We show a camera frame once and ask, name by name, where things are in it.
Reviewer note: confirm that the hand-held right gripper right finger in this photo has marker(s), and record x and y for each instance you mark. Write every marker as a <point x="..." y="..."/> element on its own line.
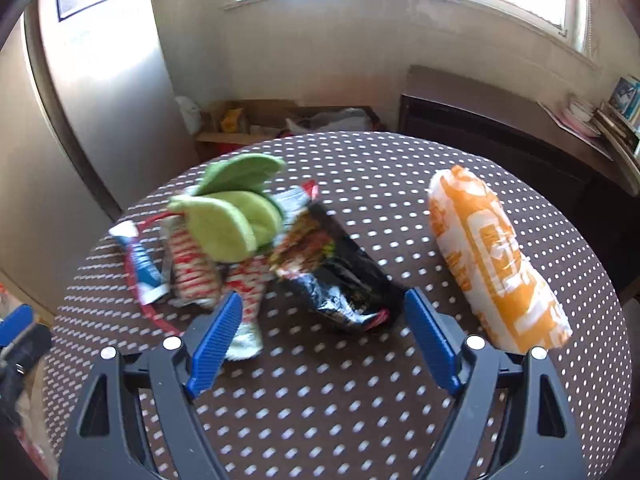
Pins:
<point x="430" y="345"/>

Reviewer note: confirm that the stack of cups and saucers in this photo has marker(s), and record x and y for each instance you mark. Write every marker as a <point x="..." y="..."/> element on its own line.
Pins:
<point x="580" y="115"/>

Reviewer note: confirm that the red and white striped wrapper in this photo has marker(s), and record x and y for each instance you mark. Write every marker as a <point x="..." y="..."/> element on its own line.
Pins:
<point x="192" y="270"/>
<point x="245" y="285"/>

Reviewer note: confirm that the red cardboard box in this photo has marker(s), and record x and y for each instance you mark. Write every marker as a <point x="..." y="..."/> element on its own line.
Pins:
<point x="215" y="142"/>

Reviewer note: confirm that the black snack bag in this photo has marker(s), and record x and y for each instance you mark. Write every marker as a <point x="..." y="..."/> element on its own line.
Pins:
<point x="340" y="280"/>

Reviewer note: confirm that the white plastic bag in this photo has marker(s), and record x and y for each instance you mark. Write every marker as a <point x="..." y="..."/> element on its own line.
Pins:
<point x="330" y="120"/>

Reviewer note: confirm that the white plastic jug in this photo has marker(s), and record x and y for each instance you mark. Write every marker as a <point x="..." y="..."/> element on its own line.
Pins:
<point x="187" y="115"/>

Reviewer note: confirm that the pink place mat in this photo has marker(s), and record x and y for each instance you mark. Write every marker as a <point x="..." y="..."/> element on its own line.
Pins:
<point x="565" y="127"/>

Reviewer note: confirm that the dark wooden cabinet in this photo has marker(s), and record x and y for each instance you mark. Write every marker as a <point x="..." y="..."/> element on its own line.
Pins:
<point x="500" y="130"/>

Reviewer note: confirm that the yellow packet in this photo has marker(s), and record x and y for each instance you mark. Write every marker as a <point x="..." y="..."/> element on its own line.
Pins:
<point x="232" y="120"/>

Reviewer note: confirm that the round polka dot table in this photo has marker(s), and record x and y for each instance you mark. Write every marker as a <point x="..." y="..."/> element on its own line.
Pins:
<point x="350" y="410"/>

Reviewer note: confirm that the row of books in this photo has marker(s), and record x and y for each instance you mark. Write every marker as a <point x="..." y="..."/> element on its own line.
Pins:
<point x="620" y="110"/>

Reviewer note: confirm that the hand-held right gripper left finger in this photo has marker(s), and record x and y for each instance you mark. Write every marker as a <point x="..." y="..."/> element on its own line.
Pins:
<point x="215" y="345"/>

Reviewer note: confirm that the orange and white wrapper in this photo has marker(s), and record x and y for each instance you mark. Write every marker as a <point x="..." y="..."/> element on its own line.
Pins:
<point x="500" y="260"/>

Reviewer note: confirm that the silver double-door refrigerator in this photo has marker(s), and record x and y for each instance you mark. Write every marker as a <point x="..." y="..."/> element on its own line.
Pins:
<point x="100" y="110"/>

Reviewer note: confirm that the white and blue toothpaste tube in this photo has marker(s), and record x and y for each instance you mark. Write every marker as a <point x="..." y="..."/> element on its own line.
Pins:
<point x="145" y="265"/>

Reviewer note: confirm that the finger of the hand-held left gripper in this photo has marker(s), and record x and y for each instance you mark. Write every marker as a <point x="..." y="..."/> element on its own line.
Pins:
<point x="17" y="320"/>
<point x="30" y="342"/>

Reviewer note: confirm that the green plush toy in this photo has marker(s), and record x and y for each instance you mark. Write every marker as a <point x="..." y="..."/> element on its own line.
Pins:
<point x="225" y="220"/>

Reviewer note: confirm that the silver and red wrapper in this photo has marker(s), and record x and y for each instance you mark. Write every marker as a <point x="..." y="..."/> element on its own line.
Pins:
<point x="297" y="197"/>

